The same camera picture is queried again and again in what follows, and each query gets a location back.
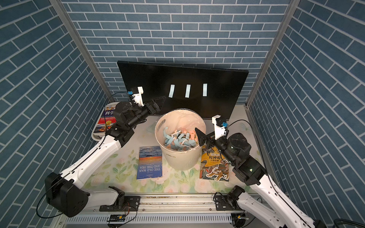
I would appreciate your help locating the purple red science encyclopedia book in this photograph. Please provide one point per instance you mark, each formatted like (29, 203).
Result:
(104, 121)

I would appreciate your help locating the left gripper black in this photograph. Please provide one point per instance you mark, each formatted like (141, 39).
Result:
(153, 109)

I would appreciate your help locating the blue Old Man Sea book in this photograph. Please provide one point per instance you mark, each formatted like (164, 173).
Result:
(150, 163)

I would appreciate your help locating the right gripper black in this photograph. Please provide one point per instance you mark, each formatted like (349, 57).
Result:
(205, 138)

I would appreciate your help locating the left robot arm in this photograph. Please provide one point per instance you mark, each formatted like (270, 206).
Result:
(64, 190)

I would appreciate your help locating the black computer monitor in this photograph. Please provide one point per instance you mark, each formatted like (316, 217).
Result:
(224, 86)

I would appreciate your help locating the wrist white camera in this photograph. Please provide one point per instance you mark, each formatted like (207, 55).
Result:
(220, 127)
(136, 94)

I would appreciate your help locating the small black circuit board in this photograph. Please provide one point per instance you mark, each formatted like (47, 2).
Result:
(116, 218)

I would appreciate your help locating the yellow illustrated Chinese story book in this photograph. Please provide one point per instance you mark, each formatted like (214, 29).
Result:
(214, 166)

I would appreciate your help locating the aluminium corner post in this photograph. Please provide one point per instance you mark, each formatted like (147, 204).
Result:
(70, 27)
(276, 42)

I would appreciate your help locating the pile of discarded sticky notes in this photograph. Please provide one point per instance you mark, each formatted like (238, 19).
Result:
(180, 140)

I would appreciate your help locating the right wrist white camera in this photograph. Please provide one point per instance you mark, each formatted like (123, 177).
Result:
(220, 127)

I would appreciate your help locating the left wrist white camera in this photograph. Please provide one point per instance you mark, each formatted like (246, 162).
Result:
(136, 94)

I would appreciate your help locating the white trash bin with liner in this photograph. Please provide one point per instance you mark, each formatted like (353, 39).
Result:
(174, 120)

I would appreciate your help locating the right aluminium corner post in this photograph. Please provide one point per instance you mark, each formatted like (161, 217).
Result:
(276, 42)

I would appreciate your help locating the light blue sticky note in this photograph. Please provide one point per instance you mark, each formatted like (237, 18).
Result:
(171, 91)
(187, 91)
(205, 89)

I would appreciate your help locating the left aluminium corner post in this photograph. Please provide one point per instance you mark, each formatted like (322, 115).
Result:
(70, 27)

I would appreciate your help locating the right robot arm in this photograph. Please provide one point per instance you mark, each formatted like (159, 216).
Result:
(280, 211)

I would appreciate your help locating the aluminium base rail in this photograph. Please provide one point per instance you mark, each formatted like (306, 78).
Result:
(168, 211)

